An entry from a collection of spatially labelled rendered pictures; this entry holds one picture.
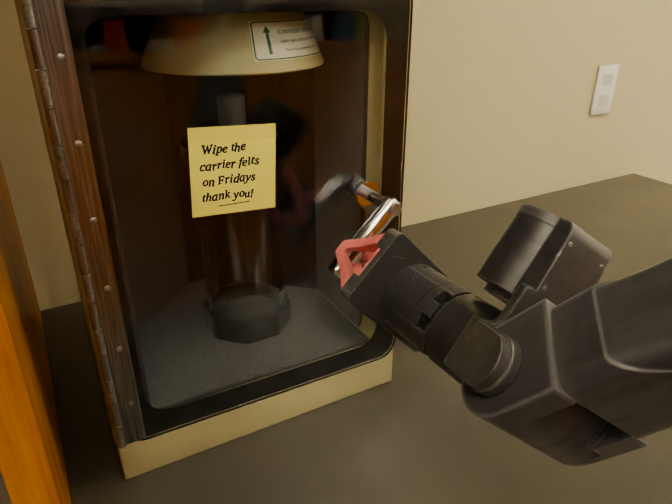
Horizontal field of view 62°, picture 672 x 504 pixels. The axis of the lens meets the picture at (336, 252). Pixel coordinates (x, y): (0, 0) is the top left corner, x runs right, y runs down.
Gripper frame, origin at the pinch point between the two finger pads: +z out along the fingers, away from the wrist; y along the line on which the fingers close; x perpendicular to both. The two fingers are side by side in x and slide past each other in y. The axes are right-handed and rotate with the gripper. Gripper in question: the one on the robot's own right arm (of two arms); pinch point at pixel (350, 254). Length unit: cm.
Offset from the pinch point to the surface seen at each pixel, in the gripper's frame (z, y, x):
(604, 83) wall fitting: 47, -66, -72
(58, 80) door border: 4.3, 26.7, 3.8
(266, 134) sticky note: 4.2, 12.2, -3.3
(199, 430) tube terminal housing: 5.8, -3.6, 23.7
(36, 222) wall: 49, 11, 24
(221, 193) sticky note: 4.3, 11.9, 3.0
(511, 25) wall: 48, -35, -59
